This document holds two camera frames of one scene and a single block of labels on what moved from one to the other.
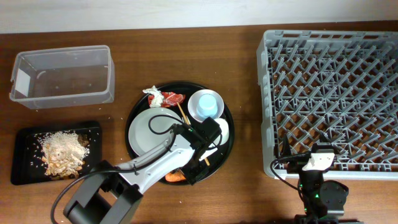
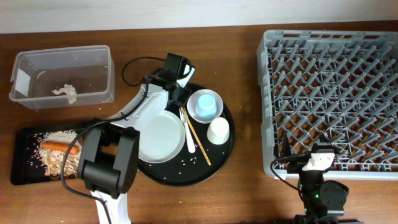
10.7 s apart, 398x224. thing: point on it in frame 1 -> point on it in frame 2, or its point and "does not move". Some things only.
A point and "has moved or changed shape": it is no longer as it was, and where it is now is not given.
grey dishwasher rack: [341, 84] does not move
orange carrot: [175, 177] -> [61, 146]
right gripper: [296, 163] does not move
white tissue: [158, 97] has moved or changed shape
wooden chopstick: [187, 121] does not move
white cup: [224, 129] does not move
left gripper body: [194, 173] -> [185, 95]
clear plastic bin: [63, 77] does not move
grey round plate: [140, 139] does not move
